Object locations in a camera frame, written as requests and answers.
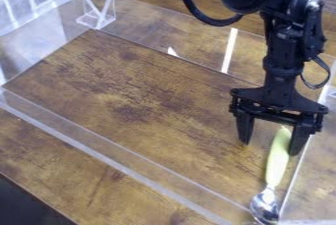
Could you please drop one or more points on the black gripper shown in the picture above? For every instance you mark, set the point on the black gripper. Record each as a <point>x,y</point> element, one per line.
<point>253,103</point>

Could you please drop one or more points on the clear acrylic corner bracket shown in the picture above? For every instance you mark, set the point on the clear acrylic corner bracket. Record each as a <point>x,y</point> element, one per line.
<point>97,18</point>

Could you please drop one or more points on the clear acrylic enclosure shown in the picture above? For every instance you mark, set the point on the clear acrylic enclosure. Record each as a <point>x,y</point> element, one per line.
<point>136,93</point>

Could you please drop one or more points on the green handled metal spoon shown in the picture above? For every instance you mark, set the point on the green handled metal spoon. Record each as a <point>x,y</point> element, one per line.
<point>264,208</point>

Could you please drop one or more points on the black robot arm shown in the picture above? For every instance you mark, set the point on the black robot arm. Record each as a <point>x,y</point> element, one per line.
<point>294,41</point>

